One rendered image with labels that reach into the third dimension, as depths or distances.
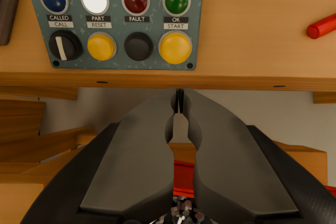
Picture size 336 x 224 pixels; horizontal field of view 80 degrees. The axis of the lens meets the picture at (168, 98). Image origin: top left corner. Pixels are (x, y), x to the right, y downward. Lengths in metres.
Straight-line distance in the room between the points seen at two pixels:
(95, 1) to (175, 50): 0.08
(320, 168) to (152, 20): 0.33
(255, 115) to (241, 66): 0.99
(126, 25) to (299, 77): 0.19
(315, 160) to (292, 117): 0.92
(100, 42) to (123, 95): 0.96
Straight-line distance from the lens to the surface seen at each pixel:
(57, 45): 0.21
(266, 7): 0.27
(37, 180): 0.35
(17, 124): 1.18
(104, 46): 0.20
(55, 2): 0.21
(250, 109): 1.21
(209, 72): 0.23
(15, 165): 0.53
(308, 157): 0.39
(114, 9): 0.20
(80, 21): 0.21
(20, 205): 0.35
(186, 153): 0.33
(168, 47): 0.19
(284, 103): 1.29
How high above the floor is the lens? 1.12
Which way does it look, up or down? 87 degrees down
